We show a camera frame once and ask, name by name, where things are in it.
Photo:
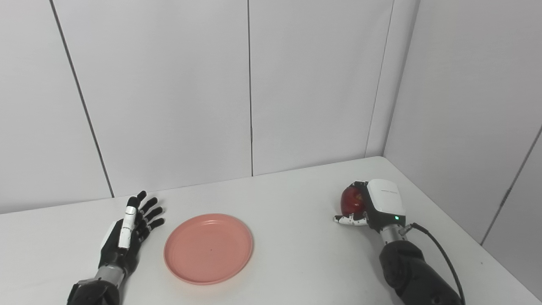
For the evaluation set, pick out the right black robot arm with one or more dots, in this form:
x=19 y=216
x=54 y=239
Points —
x=410 y=271

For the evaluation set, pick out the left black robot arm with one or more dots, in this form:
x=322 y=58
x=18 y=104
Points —
x=99 y=290

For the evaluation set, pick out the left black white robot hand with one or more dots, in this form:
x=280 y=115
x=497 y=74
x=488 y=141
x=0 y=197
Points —
x=125 y=237

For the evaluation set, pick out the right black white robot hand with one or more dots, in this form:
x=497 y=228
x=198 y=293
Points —
x=383 y=203

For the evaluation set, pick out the pink round plate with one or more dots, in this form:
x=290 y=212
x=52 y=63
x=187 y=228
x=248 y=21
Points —
x=208 y=249

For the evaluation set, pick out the red apple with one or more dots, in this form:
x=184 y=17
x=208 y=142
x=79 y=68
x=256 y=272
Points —
x=352 y=201

